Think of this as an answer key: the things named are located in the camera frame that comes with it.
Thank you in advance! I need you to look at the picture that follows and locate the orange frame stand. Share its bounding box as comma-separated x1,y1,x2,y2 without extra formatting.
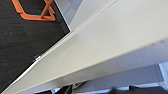
11,0,57,22

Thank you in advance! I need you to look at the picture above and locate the white wardrobe cabinet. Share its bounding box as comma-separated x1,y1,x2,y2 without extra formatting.
54,0,118,32

